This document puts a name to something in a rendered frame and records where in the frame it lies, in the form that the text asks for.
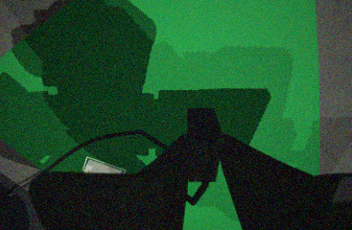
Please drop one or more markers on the green circuit board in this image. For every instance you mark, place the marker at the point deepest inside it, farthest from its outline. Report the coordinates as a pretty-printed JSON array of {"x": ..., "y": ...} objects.
[{"x": 98, "y": 67}]

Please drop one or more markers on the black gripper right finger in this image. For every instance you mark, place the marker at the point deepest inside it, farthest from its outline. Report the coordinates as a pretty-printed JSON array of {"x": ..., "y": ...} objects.
[{"x": 272, "y": 195}]

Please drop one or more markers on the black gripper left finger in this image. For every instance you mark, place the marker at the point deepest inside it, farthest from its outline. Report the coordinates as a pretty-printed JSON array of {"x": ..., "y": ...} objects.
[{"x": 154, "y": 198}]

